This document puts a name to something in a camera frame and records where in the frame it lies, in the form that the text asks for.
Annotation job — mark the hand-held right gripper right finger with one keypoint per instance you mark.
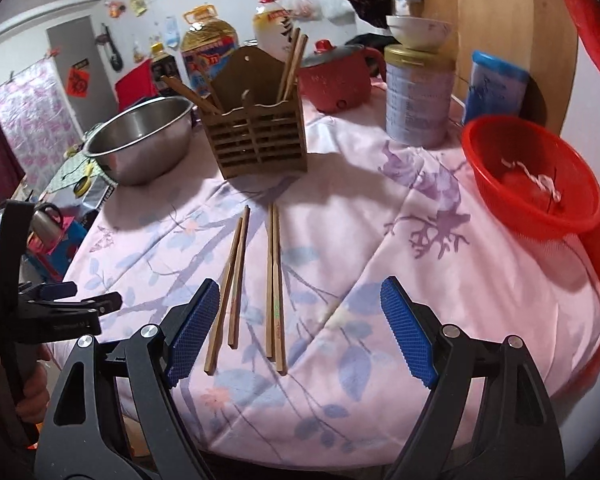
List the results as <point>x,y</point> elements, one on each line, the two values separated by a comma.
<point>407,335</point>

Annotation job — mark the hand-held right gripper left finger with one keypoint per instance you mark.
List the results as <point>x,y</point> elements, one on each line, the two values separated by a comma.
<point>195,335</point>

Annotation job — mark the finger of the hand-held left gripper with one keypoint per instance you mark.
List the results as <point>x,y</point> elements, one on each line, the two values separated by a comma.
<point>100,302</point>
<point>55,291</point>

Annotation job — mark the wooden chopstick holder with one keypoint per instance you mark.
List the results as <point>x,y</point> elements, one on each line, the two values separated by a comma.
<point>260,135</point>

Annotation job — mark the person's left hand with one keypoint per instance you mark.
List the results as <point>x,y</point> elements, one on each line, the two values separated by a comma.
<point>32,390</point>

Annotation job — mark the blue plastic stool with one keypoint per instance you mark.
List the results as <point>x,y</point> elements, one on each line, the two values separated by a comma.
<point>62,250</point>

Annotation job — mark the steel kettle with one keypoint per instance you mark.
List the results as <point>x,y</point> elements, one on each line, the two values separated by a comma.
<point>45,225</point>

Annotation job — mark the pink floral tablecloth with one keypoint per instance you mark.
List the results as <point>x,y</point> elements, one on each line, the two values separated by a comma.
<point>360,240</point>

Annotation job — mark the yellow tape roll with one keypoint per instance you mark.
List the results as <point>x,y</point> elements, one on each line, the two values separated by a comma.
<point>83,184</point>

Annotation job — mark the green patterned cloth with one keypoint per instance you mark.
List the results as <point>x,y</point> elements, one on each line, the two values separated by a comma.
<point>72,172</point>

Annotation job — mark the stainless steel bowl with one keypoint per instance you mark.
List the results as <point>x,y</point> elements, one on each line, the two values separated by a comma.
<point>140,145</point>

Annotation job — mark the pink floral sheet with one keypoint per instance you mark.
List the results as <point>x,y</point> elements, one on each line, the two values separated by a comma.
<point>35,115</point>

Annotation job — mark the red door decoration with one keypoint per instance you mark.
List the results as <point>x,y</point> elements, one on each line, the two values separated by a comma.
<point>78,80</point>

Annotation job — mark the red plastic basket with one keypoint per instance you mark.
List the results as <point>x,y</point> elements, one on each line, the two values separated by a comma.
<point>510,145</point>

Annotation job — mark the red cloth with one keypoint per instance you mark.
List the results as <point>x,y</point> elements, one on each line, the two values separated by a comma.
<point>135,82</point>

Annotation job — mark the milk powder can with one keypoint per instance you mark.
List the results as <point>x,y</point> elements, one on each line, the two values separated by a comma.
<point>420,105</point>

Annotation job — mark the dark sauce bottle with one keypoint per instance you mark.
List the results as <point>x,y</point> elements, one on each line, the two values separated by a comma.
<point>166,72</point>

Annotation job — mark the black hanging tool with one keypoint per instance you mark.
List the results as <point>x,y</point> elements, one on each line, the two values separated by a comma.
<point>112,55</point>

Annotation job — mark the grey door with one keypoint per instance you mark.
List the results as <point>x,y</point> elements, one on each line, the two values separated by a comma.
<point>70,42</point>

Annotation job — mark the small hanging bag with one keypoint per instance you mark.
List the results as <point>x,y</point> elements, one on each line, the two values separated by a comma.
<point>138,52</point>

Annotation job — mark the blue canister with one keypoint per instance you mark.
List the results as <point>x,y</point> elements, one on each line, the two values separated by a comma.
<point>495,90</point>

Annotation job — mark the red electric pot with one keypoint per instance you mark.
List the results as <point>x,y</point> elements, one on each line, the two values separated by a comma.
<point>335,82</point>

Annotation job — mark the yellow cooking oil bottle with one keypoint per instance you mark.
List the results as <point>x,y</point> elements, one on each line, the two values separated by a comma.
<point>207,45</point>

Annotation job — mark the orange toy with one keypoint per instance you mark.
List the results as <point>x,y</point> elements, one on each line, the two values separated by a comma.
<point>116,9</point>

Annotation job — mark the black cloth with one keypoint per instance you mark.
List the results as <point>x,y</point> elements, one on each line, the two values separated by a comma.
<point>367,42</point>

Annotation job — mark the yellow hanging packet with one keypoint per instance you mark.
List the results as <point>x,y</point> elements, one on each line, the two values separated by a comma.
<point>138,2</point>

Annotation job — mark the white ceramic bowl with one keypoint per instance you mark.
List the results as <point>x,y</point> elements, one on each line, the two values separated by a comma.
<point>419,32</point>

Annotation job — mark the white jug with red cap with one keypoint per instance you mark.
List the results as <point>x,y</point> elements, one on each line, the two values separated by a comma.
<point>272,30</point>

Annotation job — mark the round wooden board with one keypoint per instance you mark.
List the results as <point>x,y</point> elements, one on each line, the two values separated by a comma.
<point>505,15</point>

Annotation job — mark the white plastic bag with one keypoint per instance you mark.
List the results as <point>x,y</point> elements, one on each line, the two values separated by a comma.
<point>336,5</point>

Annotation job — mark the clear bag with red contents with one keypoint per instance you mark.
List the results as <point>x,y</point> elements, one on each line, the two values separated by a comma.
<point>302,5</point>

